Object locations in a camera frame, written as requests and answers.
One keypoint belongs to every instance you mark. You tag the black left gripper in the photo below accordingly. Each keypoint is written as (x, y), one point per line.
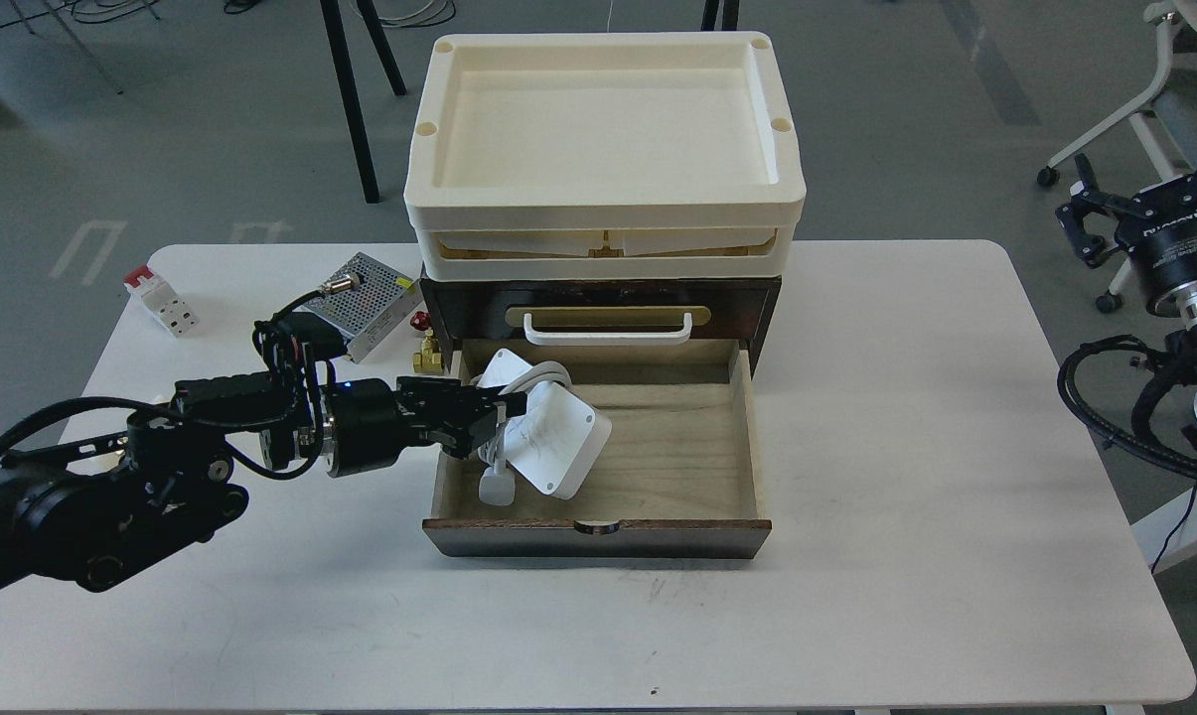
(369, 428)

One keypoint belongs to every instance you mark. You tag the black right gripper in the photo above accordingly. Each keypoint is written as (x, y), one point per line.
(1157, 229)

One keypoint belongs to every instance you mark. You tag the white power strip with cable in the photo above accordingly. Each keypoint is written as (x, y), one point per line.
(554, 445)

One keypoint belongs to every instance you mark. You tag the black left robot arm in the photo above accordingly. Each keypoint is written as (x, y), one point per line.
(96, 489)

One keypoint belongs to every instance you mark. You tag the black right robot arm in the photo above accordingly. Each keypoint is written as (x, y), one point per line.
(1171, 367)

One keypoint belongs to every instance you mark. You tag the dark wooden cabinet body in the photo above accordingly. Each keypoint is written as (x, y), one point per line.
(731, 318)

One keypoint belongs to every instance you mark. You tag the brass valve with red knob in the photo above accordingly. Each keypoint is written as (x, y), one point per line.
(428, 359)

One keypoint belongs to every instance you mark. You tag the white office chair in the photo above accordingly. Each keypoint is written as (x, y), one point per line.
(1164, 115)

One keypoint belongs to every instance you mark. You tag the metal mesh power supply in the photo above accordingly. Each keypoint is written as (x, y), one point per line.
(365, 316)

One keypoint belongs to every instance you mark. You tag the open wooden drawer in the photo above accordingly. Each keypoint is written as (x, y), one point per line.
(678, 478)

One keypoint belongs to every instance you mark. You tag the cream plastic stacked tray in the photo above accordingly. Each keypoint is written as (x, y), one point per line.
(604, 157)

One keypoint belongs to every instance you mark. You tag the red white circuit breaker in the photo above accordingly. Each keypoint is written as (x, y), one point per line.
(163, 302)

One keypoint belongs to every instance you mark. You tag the white drawer handle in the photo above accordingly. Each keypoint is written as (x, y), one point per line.
(608, 338)

